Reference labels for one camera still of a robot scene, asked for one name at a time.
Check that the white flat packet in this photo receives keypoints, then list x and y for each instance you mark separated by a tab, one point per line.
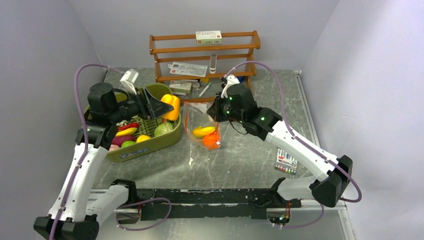
187	69

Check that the orange wooden shelf rack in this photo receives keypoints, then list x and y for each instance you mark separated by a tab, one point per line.
184	57

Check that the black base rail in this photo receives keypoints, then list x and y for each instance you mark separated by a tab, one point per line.
207	203

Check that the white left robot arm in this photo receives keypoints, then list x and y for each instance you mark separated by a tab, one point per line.
72	216

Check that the yellow lemon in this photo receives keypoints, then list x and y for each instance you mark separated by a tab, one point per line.
142	138

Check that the green lime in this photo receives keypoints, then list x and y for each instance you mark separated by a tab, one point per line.
127	143

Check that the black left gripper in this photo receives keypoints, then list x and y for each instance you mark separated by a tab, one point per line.
148	107

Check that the pink peach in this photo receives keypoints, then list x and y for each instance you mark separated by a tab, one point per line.
113	147

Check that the white green box lower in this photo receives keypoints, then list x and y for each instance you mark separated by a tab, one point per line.
180	86

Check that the yellow banana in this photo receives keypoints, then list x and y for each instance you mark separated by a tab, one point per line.
205	131

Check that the olive green plastic bin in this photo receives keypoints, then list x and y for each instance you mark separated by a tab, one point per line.
165	140

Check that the green white marker pen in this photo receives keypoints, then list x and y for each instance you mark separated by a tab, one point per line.
205	89

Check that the clear zip top bag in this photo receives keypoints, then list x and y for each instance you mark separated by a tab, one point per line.
195	115

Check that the green cabbage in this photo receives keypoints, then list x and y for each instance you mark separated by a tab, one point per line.
163	128

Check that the orange tangerine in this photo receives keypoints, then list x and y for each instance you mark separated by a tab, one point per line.
212	141

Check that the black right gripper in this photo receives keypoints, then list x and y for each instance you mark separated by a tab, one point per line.
214	110

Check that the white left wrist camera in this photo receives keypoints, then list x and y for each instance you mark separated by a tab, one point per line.
128	79

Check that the orange bell pepper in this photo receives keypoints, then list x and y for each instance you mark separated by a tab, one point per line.
174	101

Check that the colourful marker set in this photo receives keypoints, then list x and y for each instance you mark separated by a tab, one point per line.
285	162

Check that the white green box on shelf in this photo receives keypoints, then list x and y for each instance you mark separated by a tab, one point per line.
213	37

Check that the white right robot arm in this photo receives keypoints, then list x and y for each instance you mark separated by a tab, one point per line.
330	174

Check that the red chili pepper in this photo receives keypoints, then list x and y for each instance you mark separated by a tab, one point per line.
128	126

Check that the blue stapler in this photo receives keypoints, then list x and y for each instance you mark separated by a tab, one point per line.
241	79

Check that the white grey small device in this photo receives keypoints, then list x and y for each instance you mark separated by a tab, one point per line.
213	63

